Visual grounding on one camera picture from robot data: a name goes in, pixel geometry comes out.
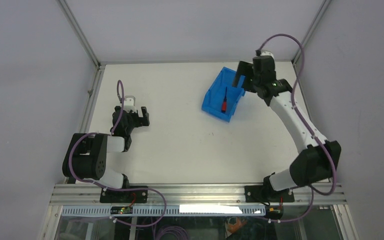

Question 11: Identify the red handled screwdriver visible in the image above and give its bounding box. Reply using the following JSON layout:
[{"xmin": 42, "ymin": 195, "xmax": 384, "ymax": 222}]
[{"xmin": 221, "ymin": 87, "xmax": 228, "ymax": 114}]

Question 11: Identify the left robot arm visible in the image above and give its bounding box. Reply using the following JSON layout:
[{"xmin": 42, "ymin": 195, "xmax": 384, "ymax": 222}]
[{"xmin": 62, "ymin": 106, "xmax": 150, "ymax": 203}]

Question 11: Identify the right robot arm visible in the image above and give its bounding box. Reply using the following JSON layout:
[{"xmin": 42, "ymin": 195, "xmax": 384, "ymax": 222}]
[{"xmin": 232, "ymin": 55, "xmax": 342, "ymax": 203}]

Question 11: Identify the blue plastic bin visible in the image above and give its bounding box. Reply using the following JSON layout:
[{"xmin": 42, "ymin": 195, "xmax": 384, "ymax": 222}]
[{"xmin": 201, "ymin": 67, "xmax": 245, "ymax": 123}]

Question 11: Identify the small green circuit board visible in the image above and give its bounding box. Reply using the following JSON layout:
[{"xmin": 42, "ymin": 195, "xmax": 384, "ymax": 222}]
[{"xmin": 110, "ymin": 206, "xmax": 133, "ymax": 215}]

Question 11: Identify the orange object below table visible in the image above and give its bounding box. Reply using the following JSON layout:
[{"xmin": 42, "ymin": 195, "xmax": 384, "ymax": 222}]
[{"xmin": 224, "ymin": 216, "xmax": 247, "ymax": 237}]

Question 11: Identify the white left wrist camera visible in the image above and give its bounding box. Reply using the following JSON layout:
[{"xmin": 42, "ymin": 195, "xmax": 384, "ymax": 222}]
[{"xmin": 123, "ymin": 95, "xmax": 138, "ymax": 113}]

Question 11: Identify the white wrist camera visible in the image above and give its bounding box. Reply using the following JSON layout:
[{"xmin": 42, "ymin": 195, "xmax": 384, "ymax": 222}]
[
  {"xmin": 255, "ymin": 49, "xmax": 274, "ymax": 58},
  {"xmin": 123, "ymin": 95, "xmax": 138, "ymax": 113}
]

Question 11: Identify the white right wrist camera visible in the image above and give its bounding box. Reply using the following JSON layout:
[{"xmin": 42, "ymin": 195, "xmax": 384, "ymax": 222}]
[{"xmin": 255, "ymin": 49, "xmax": 274, "ymax": 58}]

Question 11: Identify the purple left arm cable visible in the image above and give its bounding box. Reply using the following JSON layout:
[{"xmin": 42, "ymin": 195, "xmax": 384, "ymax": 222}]
[{"xmin": 67, "ymin": 80, "xmax": 167, "ymax": 228}]

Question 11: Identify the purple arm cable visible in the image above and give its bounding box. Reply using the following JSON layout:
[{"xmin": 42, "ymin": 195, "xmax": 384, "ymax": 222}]
[
  {"xmin": 256, "ymin": 33, "xmax": 338, "ymax": 223},
  {"xmin": 67, "ymin": 80, "xmax": 167, "ymax": 228}
]

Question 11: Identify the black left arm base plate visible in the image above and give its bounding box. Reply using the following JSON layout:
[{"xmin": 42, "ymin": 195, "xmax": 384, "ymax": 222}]
[{"xmin": 99, "ymin": 185, "xmax": 148, "ymax": 204}]

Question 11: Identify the white slotted cable duct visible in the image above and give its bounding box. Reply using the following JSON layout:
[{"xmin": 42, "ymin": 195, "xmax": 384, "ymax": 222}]
[{"xmin": 61, "ymin": 204, "xmax": 266, "ymax": 218}]

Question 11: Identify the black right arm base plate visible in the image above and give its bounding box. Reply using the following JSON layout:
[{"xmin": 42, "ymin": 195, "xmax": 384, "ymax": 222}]
[{"xmin": 244, "ymin": 185, "xmax": 295, "ymax": 204}]

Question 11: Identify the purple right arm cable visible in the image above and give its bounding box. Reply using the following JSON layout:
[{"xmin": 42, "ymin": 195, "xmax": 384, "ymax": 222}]
[{"xmin": 256, "ymin": 33, "xmax": 338, "ymax": 223}]

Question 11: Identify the coiled purple cable below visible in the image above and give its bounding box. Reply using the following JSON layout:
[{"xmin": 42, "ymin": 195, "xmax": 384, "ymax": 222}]
[{"xmin": 152, "ymin": 225, "xmax": 191, "ymax": 240}]

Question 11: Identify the aluminium front rail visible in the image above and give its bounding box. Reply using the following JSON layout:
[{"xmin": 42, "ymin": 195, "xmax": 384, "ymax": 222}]
[{"xmin": 49, "ymin": 183, "xmax": 347, "ymax": 206}]

